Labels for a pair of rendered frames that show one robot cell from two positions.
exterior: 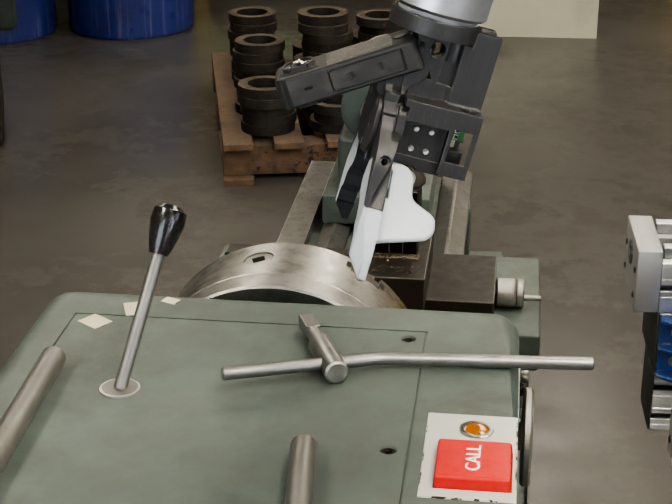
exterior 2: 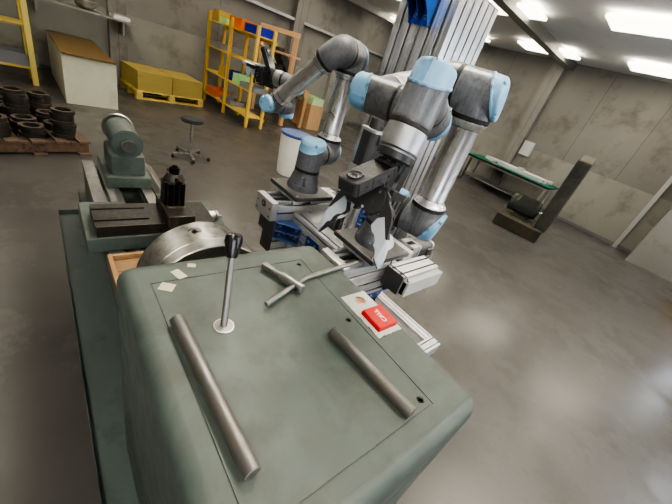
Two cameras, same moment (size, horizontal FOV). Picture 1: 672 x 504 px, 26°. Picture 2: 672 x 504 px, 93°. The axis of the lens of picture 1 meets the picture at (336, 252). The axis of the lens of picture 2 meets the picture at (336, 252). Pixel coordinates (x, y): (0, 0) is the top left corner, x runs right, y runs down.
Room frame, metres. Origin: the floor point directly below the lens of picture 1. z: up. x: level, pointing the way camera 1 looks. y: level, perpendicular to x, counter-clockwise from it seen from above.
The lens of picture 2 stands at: (0.79, 0.43, 1.70)
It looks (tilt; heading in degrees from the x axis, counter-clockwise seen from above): 29 degrees down; 305
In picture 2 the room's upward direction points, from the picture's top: 19 degrees clockwise
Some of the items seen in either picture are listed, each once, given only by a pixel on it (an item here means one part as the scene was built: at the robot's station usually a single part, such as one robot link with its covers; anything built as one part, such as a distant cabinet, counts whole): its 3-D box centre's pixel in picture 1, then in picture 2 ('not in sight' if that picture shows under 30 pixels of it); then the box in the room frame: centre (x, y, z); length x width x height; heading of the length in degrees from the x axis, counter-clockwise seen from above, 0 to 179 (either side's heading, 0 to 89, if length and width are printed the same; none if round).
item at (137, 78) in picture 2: not in sight; (163, 84); (8.71, -2.58, 0.25); 1.44 x 1.04 x 0.50; 85
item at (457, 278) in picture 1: (355, 284); (156, 217); (2.06, -0.03, 0.95); 0.43 x 0.18 x 0.04; 83
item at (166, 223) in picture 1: (167, 229); (233, 244); (1.21, 0.15, 1.38); 0.04 x 0.03 x 0.05; 173
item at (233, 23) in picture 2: not in sight; (236, 69); (8.02, -3.84, 0.97); 2.21 x 0.57 x 1.93; 175
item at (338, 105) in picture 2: not in sight; (337, 107); (1.88, -0.73, 1.54); 0.15 x 0.12 x 0.55; 107
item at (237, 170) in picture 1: (325, 70); (17, 111); (5.80, 0.04, 0.24); 1.36 x 0.94 x 0.49; 4
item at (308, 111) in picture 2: not in sight; (290, 79); (8.21, -5.52, 1.00); 1.55 x 1.39 x 2.01; 175
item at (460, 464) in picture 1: (473, 468); (378, 318); (1.00, -0.11, 1.26); 0.06 x 0.06 x 0.02; 83
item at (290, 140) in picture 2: not in sight; (293, 153); (4.63, -2.98, 0.32); 0.53 x 0.53 x 0.64
